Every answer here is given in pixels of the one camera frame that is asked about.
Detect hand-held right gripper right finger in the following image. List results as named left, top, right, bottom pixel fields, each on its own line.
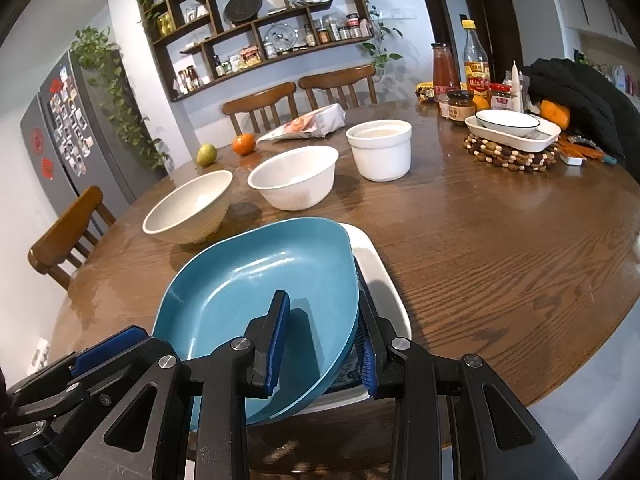
left=354, top=255, right=581, bottom=480

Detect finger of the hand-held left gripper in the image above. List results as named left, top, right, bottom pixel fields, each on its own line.
left=70, top=325, right=151, bottom=378
left=7, top=367, right=121, bottom=433

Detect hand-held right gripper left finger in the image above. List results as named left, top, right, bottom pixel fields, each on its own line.
left=50, top=290, right=291, bottom=480

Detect small blue patterned square plate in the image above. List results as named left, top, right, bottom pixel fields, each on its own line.
left=330, top=345, right=368, bottom=393

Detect large blue patterned square plate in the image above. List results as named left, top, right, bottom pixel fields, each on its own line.
left=185, top=222, right=414, bottom=480

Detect plain blue plate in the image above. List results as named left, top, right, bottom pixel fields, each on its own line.
left=151, top=217, right=361, bottom=427

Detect large white bowl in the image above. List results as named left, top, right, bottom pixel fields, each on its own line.
left=142, top=170, right=234, bottom=246

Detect medium white bowl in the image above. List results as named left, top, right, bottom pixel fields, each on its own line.
left=247, top=145, right=340, bottom=212

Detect small straight-sided white bowl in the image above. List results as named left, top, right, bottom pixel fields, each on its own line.
left=345, top=119, right=413, bottom=182

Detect wooden chair with curved back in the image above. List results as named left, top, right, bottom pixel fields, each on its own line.
left=27, top=185, right=117, bottom=291

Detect group of fridge photo magnets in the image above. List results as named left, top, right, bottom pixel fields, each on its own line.
left=47, top=65, right=96, bottom=176

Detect white pink food packet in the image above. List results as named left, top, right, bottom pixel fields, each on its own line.
left=256, top=103, right=347, bottom=143

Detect grey refrigerator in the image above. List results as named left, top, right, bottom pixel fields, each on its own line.
left=19, top=50, right=166, bottom=201

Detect wooden bead trivet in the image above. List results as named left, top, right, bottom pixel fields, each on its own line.
left=462, top=130, right=560, bottom=175

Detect wooden dining chair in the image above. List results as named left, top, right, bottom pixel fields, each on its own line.
left=221, top=81, right=298, bottom=136
left=298, top=64, right=377, bottom=111

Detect white rectangular dish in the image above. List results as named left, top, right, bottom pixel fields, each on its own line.
left=464, top=115, right=562, bottom=153

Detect brown sauce jar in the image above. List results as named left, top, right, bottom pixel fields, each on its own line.
left=446, top=89, right=476, bottom=126

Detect long green hanging vine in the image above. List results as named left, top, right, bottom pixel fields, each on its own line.
left=70, top=25, right=168, bottom=171

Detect yellow black snack pack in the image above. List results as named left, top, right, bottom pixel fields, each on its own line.
left=415, top=81, right=446, bottom=103

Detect black-rimmed white bowl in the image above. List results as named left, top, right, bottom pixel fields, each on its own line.
left=474, top=108, right=542, bottom=137

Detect red-lidded jar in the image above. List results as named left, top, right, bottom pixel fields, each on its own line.
left=489, top=83, right=513, bottom=111

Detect red sauce bottle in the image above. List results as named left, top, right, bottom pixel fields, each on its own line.
left=431, top=42, right=461, bottom=103

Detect green vine beside shelf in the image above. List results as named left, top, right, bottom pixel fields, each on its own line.
left=352, top=0, right=403, bottom=81

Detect white squeeze bottle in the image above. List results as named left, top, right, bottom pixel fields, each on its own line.
left=507, top=60, right=524, bottom=112

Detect round glass lid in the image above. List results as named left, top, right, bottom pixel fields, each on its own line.
left=264, top=23, right=301, bottom=53

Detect large orange fruit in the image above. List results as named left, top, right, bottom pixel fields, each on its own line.
left=539, top=100, right=572, bottom=131

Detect yellow-capped vinegar bottle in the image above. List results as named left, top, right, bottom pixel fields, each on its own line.
left=461, top=19, right=493, bottom=98

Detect row of spice jars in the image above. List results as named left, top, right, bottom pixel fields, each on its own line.
left=302, top=12, right=373, bottom=46

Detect round black shelf plate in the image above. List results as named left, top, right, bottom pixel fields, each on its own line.
left=223, top=0, right=266, bottom=23

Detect black jacket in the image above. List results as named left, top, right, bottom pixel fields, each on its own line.
left=522, top=57, right=640, bottom=171

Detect narrow dark wooden door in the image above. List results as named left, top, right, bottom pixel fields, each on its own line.
left=417, top=0, right=460, bottom=83

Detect wide dark wooden door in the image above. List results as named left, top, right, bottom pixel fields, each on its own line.
left=460, top=0, right=525, bottom=86

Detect row of assorted bottles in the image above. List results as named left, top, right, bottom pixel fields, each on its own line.
left=582, top=57, right=640, bottom=96

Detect dark wooden wall shelf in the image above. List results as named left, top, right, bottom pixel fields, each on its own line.
left=137, top=0, right=376, bottom=103

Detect orange handled utensil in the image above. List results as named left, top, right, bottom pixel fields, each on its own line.
left=559, top=135, right=618, bottom=165

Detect white wall cabinets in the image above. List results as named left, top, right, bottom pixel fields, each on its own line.
left=542, top=0, right=640, bottom=41

